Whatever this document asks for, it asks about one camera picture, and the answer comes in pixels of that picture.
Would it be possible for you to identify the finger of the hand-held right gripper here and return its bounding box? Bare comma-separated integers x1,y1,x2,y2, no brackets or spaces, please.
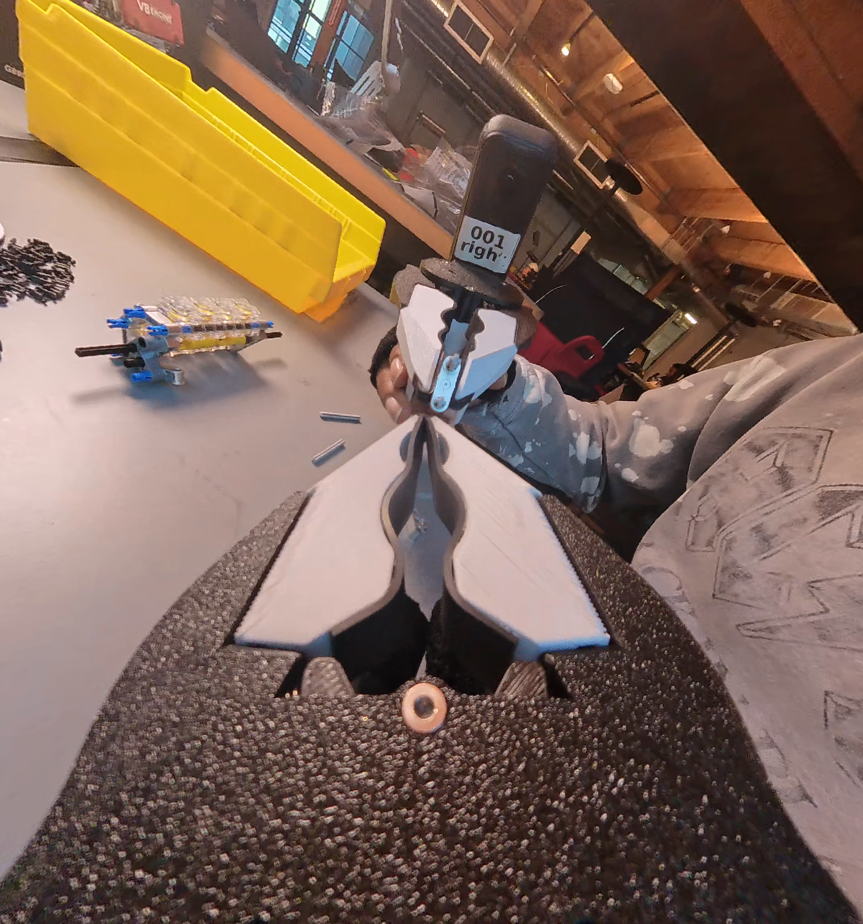
447,309,520,425
395,283,452,405

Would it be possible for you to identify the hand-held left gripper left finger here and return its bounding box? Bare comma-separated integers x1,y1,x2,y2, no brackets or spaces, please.
233,417,425,652

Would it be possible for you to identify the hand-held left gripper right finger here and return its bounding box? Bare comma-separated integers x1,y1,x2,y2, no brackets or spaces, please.
426,417,612,660

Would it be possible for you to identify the thin silver toy liftarm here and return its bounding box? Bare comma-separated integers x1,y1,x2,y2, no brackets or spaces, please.
430,351,464,415

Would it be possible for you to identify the grey desk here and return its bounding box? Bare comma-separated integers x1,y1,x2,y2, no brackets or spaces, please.
0,65,418,896

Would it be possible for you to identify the person's right hand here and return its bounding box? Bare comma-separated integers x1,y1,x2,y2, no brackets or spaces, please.
374,345,431,425

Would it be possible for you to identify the red chair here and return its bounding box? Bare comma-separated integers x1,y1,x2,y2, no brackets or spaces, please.
524,320,607,399

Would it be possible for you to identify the pile of clear plastic bags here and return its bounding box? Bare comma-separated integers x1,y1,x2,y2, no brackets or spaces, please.
316,90,479,214

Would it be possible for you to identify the wooden workbench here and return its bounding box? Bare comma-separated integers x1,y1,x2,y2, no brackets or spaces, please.
200,43,468,250

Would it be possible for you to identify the clear toy engine block assembly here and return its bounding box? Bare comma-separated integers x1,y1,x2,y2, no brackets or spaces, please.
75,295,283,385

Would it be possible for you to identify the long yellow plastic bin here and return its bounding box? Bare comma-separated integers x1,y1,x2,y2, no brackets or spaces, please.
14,0,386,323

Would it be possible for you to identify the pile of small black links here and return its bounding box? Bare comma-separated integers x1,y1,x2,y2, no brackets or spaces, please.
0,238,77,305

